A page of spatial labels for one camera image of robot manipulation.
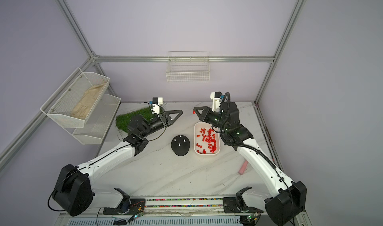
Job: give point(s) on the aluminium mounting rail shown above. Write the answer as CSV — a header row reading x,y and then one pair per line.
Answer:
x,y
185,206

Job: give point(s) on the white wire wall basket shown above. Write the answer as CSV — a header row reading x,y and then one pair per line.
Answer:
x,y
188,67

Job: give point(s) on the white mesh shelf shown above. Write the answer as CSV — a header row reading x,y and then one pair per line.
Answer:
x,y
59,106
99,122

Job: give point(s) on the white plastic tray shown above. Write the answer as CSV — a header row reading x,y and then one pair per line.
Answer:
x,y
206,141

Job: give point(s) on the beige cloth glove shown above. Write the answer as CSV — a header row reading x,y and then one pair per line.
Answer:
x,y
84,106

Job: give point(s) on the lower white mesh shelf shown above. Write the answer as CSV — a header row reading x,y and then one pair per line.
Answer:
x,y
99,122

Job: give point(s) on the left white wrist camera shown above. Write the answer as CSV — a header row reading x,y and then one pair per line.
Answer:
x,y
156,105

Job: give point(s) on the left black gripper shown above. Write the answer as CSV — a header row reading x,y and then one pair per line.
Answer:
x,y
168,121

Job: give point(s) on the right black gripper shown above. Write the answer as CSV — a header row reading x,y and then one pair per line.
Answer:
x,y
206,117

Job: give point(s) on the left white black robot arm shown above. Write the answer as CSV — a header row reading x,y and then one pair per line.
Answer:
x,y
74,190

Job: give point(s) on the upper white mesh shelf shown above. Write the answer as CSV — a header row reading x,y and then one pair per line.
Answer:
x,y
59,106

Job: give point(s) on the black round screw base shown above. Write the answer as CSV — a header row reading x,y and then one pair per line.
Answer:
x,y
180,145

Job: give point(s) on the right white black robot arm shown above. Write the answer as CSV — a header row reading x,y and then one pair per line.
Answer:
x,y
234,134

